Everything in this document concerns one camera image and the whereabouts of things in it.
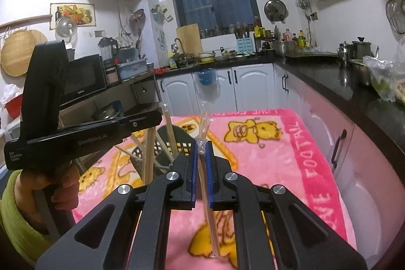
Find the green sleeve left forearm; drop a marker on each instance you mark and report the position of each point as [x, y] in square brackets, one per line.
[21, 244]

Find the hanging steel pot lid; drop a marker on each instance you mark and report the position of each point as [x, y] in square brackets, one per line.
[276, 11]

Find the pink cartoon bear blanket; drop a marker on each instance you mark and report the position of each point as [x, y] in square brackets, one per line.
[267, 146]

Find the white lower kitchen cabinets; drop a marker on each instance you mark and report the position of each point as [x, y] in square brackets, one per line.
[362, 138]

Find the blue dish tub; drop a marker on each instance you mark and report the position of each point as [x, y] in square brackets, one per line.
[132, 69]

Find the blue hanging bucket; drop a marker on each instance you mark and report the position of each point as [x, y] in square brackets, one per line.
[207, 77]

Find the wooden cutting board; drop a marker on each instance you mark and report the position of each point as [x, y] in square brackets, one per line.
[189, 35]

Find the steel kettle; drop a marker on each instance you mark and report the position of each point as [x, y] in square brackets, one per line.
[344, 53]

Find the steel pot on shelf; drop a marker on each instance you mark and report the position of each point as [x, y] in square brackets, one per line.
[105, 113]

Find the black microwave oven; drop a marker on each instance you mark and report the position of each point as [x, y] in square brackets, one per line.
[85, 76]

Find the red plastic basin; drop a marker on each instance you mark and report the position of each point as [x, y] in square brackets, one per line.
[13, 107]

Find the framed fruit picture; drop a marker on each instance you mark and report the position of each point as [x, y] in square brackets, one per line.
[83, 14]

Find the plastic bag with vegetables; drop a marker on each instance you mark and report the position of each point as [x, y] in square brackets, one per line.
[387, 78]

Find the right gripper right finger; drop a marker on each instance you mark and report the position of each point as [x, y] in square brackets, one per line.
[274, 229]

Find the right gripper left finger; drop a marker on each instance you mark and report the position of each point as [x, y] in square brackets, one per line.
[129, 228]

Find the dark green utensil basket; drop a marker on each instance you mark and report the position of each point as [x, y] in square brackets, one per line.
[163, 155]

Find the chopsticks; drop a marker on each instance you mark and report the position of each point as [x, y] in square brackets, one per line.
[147, 149]
[204, 187]
[169, 128]

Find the round bamboo boards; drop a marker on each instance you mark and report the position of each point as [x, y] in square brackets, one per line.
[17, 51]

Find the glass pot lid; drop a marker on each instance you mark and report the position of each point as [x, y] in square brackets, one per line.
[65, 28]

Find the wooden storage shelf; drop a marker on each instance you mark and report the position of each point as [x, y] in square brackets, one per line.
[136, 95]

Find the blue knife block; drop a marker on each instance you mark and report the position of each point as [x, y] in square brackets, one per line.
[245, 46]

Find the steel coffee pot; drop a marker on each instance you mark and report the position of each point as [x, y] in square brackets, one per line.
[361, 48]

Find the black blender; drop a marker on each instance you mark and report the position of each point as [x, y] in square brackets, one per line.
[108, 47]

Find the person's left hand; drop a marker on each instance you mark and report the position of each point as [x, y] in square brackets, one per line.
[63, 191]

